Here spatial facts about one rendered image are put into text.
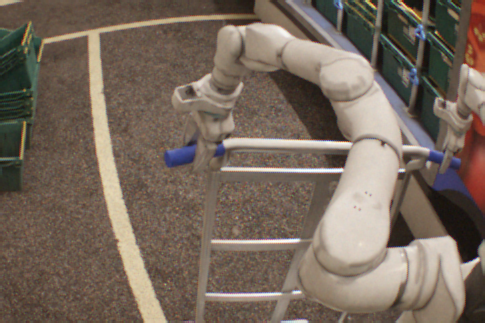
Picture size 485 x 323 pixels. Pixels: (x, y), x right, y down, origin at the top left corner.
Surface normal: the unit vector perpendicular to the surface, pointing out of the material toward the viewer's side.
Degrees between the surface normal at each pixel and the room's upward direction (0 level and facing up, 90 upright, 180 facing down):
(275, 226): 0
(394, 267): 23
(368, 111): 34
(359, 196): 4
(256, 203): 0
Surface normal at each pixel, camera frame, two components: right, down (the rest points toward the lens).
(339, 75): -0.50, -0.62
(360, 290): -0.07, 0.10
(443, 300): -0.87, 0.22
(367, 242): 0.22, -0.52
